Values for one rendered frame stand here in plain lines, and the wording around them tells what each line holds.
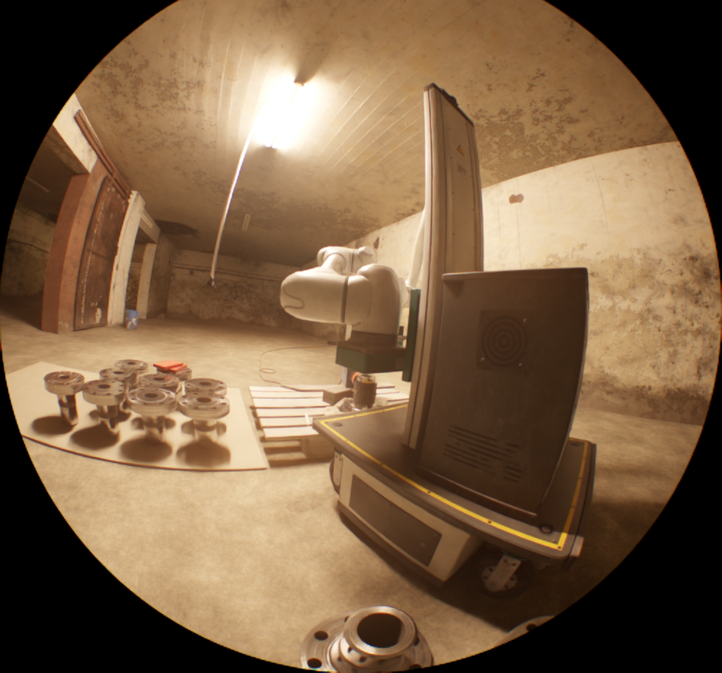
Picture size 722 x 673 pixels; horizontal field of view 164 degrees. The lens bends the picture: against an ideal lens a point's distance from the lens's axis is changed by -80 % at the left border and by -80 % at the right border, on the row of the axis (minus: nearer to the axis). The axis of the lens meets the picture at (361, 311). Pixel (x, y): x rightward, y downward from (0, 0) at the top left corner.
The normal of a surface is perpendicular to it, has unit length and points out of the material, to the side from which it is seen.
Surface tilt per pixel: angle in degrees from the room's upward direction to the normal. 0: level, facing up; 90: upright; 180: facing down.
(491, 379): 90
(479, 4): 180
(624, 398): 90
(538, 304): 90
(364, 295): 87
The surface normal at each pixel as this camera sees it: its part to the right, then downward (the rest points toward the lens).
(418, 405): -0.78, -0.11
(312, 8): -0.11, 0.99
